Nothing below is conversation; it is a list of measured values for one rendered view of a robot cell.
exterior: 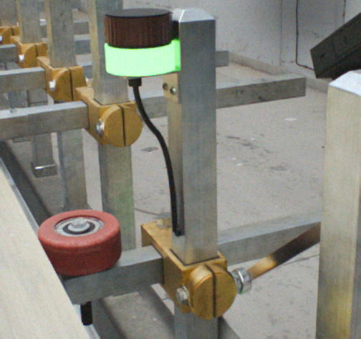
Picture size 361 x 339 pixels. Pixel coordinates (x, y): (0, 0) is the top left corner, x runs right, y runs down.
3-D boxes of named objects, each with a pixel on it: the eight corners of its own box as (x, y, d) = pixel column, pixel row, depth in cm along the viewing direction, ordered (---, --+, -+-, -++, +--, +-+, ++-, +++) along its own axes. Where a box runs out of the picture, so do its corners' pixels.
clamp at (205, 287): (183, 254, 77) (181, 214, 75) (238, 313, 65) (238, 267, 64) (137, 265, 75) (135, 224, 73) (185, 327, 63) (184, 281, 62)
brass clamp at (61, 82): (70, 82, 117) (67, 53, 116) (92, 99, 106) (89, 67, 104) (35, 86, 115) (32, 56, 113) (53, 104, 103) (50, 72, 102)
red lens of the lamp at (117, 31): (158, 31, 61) (157, 7, 61) (185, 41, 56) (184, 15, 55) (96, 38, 59) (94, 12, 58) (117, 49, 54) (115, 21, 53)
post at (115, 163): (132, 317, 99) (113, -17, 82) (141, 330, 96) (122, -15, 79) (110, 323, 97) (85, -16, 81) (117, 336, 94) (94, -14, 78)
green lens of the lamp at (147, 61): (160, 59, 62) (159, 35, 61) (185, 71, 57) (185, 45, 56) (97, 65, 60) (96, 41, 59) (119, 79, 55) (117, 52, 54)
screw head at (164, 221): (170, 218, 75) (170, 208, 74) (178, 226, 73) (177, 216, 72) (153, 222, 74) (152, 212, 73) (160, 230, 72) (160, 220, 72)
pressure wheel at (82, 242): (112, 294, 74) (105, 198, 70) (137, 332, 67) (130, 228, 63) (40, 312, 71) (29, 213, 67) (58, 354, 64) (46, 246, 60)
